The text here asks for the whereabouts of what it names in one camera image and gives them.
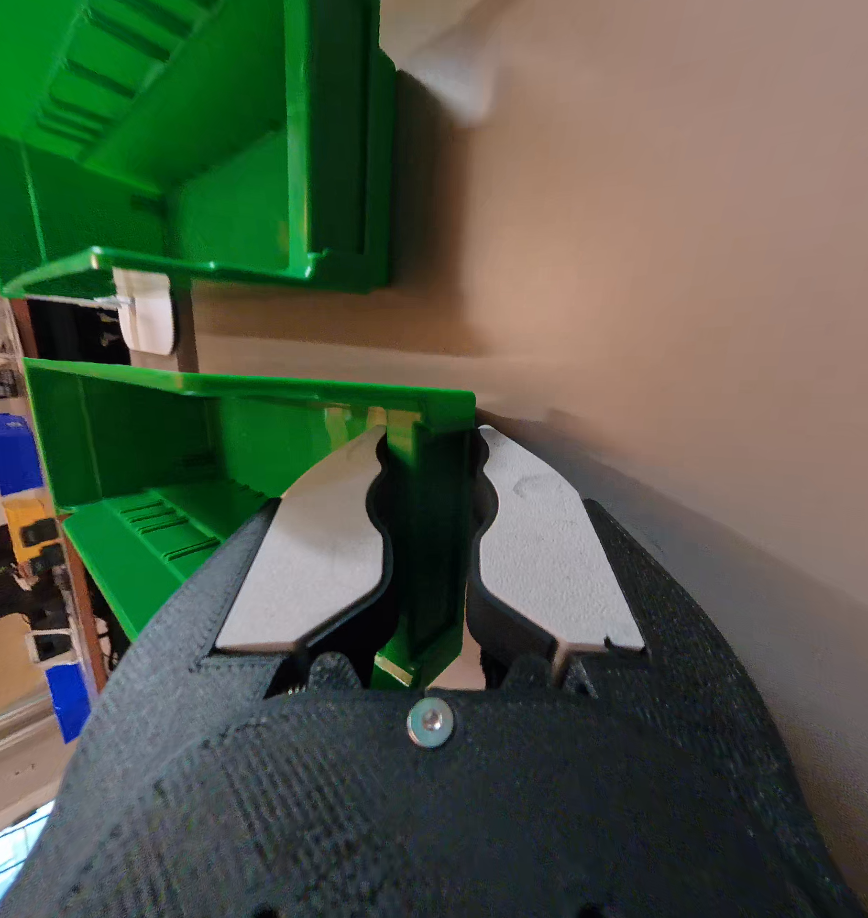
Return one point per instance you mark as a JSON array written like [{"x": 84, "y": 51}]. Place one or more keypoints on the green plastic storage bin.
[
  {"x": 226, "y": 179},
  {"x": 154, "y": 444}
]

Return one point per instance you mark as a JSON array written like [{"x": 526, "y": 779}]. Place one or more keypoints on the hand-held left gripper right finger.
[{"x": 548, "y": 574}]

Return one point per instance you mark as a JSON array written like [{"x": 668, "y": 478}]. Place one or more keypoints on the white document stand frame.
[{"x": 147, "y": 323}]

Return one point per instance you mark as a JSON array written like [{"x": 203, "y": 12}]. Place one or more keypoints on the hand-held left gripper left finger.
[{"x": 312, "y": 566}]

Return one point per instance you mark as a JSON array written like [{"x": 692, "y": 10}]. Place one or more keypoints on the grey desk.
[{"x": 656, "y": 251}]

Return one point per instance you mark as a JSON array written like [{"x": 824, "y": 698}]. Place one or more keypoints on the yellow box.
[{"x": 28, "y": 527}]

